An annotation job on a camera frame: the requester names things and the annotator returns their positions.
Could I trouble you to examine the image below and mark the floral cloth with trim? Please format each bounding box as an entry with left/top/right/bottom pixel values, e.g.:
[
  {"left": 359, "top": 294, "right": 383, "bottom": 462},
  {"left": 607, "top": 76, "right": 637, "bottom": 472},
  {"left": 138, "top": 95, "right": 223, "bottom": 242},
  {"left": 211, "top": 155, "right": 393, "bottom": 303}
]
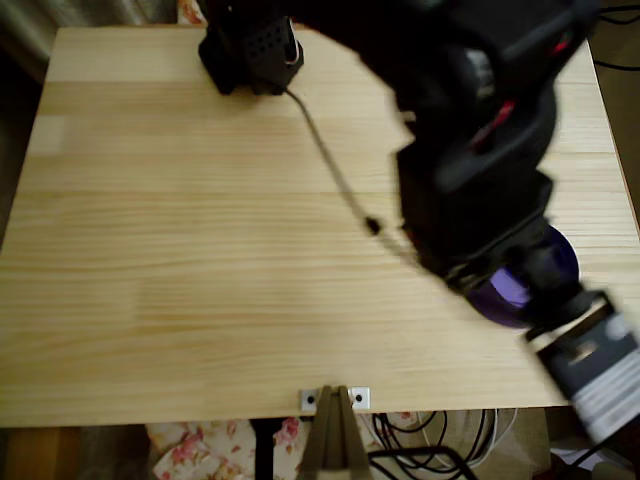
[{"left": 176, "top": 0, "right": 209, "bottom": 26}]

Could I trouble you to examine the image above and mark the black cable loop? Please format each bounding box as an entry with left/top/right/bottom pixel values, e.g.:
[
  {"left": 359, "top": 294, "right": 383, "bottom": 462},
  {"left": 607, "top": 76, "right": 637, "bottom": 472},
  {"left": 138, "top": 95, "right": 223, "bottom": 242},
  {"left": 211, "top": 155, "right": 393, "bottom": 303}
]
[{"left": 597, "top": 3, "right": 640, "bottom": 26}]

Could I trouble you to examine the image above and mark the thin black cable with knot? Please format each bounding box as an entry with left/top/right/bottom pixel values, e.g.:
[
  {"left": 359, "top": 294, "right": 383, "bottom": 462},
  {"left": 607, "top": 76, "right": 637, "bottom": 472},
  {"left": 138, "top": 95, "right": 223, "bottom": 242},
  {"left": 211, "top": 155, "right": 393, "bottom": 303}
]
[{"left": 284, "top": 87, "right": 432, "bottom": 272}]

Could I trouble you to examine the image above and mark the black table leg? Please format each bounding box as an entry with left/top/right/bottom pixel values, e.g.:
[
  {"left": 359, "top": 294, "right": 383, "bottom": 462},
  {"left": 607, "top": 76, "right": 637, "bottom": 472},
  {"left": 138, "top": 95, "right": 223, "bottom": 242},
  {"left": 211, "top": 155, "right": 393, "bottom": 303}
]
[{"left": 249, "top": 418, "right": 287, "bottom": 480}]

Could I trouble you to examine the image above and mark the purple round bowl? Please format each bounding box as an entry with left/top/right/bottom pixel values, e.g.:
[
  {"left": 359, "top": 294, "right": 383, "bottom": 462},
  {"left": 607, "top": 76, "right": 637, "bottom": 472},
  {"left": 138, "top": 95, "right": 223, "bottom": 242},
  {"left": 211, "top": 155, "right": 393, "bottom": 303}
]
[{"left": 466, "top": 223, "right": 581, "bottom": 330}]

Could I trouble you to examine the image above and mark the white floor cable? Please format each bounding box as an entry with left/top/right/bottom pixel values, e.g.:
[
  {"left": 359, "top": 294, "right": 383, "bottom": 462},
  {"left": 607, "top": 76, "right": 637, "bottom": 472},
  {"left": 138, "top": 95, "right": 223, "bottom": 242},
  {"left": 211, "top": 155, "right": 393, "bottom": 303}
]
[{"left": 449, "top": 408, "right": 519, "bottom": 467}]

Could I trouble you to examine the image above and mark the silver metal bracket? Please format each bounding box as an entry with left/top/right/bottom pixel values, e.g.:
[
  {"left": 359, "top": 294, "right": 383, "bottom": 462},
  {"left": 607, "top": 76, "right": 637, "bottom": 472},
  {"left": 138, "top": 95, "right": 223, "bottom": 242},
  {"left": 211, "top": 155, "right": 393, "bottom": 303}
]
[{"left": 298, "top": 385, "right": 372, "bottom": 413}]

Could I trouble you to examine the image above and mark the floral patterned cloth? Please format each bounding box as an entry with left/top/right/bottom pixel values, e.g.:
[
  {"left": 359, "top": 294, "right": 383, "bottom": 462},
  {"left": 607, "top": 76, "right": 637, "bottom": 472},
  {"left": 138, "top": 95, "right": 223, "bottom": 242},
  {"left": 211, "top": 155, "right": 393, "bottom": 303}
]
[{"left": 146, "top": 417, "right": 321, "bottom": 480}]

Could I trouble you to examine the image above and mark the black floor cable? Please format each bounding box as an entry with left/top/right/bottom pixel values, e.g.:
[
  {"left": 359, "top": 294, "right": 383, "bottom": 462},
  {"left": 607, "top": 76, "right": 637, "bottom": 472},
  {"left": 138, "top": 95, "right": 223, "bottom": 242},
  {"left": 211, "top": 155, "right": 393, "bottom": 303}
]
[{"left": 372, "top": 409, "right": 501, "bottom": 472}]

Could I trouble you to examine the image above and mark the olive camera stand post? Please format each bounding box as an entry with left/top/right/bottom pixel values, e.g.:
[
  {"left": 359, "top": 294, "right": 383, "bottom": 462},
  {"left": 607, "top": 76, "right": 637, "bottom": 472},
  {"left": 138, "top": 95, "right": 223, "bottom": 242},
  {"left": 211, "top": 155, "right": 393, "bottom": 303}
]
[{"left": 298, "top": 384, "right": 374, "bottom": 480}]

